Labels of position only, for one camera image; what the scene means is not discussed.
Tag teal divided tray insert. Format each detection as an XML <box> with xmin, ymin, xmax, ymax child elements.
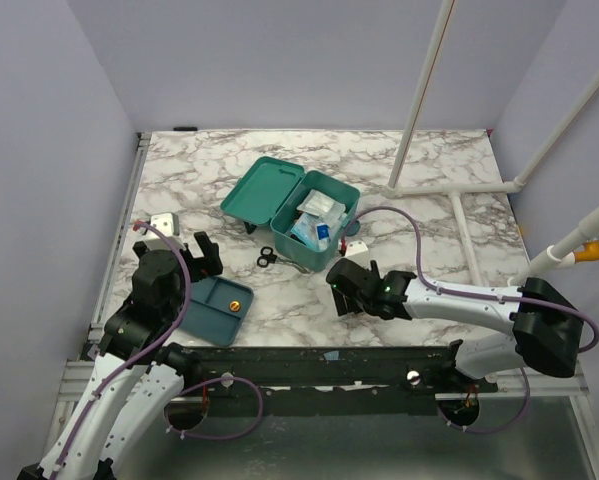
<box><xmin>179</xmin><ymin>276</ymin><xmax>254</xmax><ymax>347</ymax></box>

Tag white blue bandage roll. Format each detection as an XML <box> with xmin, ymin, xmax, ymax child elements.
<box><xmin>315</xmin><ymin>223</ymin><xmax>330</xmax><ymax>251</ymax></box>

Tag white gauze pad packet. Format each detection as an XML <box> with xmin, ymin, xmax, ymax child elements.
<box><xmin>297</xmin><ymin>189</ymin><xmax>346</xmax><ymax>224</ymax></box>

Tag teal medicine kit box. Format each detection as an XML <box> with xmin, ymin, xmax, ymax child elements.
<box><xmin>221</xmin><ymin>156</ymin><xmax>360</xmax><ymax>272</ymax></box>

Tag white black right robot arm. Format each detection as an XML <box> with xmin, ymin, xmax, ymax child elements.
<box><xmin>326</xmin><ymin>258</ymin><xmax>583</xmax><ymax>392</ymax></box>

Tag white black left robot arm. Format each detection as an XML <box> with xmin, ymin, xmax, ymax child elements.
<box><xmin>19</xmin><ymin>226</ymin><xmax>223</xmax><ymax>479</ymax></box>

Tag yellow pipe fitting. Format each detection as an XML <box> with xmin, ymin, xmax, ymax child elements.
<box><xmin>574</xmin><ymin>239</ymin><xmax>599</xmax><ymax>263</ymax></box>

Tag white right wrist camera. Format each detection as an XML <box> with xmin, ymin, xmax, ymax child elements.
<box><xmin>342</xmin><ymin>240</ymin><xmax>370</xmax><ymax>268</ymax></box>

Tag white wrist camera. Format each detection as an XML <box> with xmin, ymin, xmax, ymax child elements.
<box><xmin>133</xmin><ymin>212</ymin><xmax>187</xmax><ymax>258</ymax></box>
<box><xmin>342</xmin><ymin>240</ymin><xmax>370</xmax><ymax>268</ymax></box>

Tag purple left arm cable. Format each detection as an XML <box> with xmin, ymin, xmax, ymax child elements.
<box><xmin>53</xmin><ymin>219</ymin><xmax>266</xmax><ymax>471</ymax></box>

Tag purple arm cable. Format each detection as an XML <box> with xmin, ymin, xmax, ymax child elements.
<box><xmin>53</xmin><ymin>219</ymin><xmax>266</xmax><ymax>471</ymax></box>
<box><xmin>339</xmin><ymin>207</ymin><xmax>599</xmax><ymax>436</ymax></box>

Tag black handled bandage scissors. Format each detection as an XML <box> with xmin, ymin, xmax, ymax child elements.
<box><xmin>257</xmin><ymin>246</ymin><xmax>309</xmax><ymax>274</ymax></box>

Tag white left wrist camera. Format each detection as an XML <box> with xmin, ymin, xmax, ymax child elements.
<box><xmin>133</xmin><ymin>212</ymin><xmax>187</xmax><ymax>258</ymax></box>

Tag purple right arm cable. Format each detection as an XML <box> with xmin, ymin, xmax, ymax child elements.
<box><xmin>339</xmin><ymin>207</ymin><xmax>599</xmax><ymax>436</ymax></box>

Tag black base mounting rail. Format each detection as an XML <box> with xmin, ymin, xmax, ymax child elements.
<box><xmin>157</xmin><ymin>343</ymin><xmax>497</xmax><ymax>418</ymax></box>

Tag white PVC pipe frame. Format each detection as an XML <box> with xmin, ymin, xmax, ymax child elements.
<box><xmin>389</xmin><ymin>1</ymin><xmax>599</xmax><ymax>285</ymax></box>

